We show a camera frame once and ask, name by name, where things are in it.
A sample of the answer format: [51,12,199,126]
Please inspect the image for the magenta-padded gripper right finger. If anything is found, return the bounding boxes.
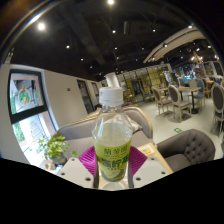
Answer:
[127,145,171,189]

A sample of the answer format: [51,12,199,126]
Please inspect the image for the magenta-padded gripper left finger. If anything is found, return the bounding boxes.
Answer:
[57,145,99,190]

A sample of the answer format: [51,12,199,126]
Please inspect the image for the clear green-labelled drink bottle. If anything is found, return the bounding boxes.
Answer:
[91,86,133,183]

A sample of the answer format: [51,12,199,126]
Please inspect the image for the yellow printed leaflet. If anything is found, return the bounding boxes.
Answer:
[137,143,156,157]

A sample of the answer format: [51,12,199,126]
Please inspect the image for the green potted plant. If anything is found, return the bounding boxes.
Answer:
[35,134,78,166]

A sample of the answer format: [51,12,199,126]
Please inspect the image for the grey wood-framed sofa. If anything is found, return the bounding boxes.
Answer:
[49,105,155,161]

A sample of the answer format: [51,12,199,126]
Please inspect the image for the grey tufted armchair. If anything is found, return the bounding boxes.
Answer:
[156,128,217,173]

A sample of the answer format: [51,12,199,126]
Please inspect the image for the grey white chevron pillow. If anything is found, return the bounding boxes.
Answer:
[130,117,143,134]

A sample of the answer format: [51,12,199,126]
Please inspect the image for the group of dining chairs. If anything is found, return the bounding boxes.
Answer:
[151,78,224,134]

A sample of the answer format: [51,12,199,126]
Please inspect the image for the window with festive stickers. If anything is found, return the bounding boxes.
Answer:
[8,69,58,164]

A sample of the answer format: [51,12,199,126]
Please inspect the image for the group of ceiling lights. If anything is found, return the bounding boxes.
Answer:
[33,0,221,64]

